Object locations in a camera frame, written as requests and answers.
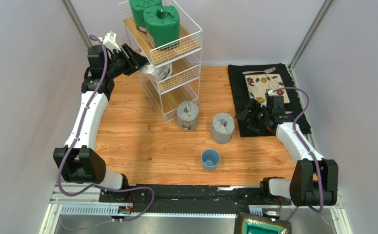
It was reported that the black cloth placemat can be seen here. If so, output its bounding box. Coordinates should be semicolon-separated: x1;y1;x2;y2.
228;63;312;137

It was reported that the green toilet paper roll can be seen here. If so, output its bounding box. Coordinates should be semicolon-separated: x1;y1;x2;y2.
129;0;162;33
143;5;180;48

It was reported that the grey toilet paper roll back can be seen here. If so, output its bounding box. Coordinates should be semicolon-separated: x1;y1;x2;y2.
176;101;199;132

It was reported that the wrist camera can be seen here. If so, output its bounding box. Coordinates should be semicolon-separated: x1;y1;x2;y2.
102;31;121;52
266;89;278;96

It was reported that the purple cable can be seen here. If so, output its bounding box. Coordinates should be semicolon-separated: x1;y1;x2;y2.
56;35;155;223
270;86;324;222

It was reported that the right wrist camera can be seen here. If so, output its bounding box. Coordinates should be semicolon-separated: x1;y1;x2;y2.
266;89;278;96

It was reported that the grey toilet paper roll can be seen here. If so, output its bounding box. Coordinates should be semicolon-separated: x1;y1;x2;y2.
176;101;199;132
211;113;235;144

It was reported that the teal glazed square dish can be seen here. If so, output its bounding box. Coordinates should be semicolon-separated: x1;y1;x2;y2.
234;212;292;234

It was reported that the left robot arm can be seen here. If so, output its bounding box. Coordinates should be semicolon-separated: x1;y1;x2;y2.
53;44;149;190

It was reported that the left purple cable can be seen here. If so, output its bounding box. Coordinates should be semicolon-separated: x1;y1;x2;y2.
56;35;155;223

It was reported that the white toilet paper roll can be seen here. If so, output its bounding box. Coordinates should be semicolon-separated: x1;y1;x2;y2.
139;63;173;83

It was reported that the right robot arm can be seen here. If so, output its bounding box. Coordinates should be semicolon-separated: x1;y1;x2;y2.
235;96;338;207

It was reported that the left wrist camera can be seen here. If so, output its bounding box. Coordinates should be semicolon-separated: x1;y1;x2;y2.
102;31;121;52

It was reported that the blue plastic cup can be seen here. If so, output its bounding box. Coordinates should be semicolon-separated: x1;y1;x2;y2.
201;149;220;171

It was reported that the floral square plate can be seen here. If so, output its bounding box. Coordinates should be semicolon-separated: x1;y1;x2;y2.
244;73;284;104

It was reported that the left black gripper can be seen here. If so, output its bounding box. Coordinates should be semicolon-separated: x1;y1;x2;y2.
105;44;150;79

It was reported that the silver fork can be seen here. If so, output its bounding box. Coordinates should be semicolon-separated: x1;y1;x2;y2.
242;67;276;75

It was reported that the white wire shelf rack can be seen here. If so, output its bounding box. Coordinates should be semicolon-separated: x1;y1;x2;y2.
119;0;203;123

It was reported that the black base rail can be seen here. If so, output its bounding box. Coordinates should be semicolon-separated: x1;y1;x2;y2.
99;184;291;215

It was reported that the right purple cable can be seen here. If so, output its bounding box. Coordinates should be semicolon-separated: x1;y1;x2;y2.
270;86;324;222

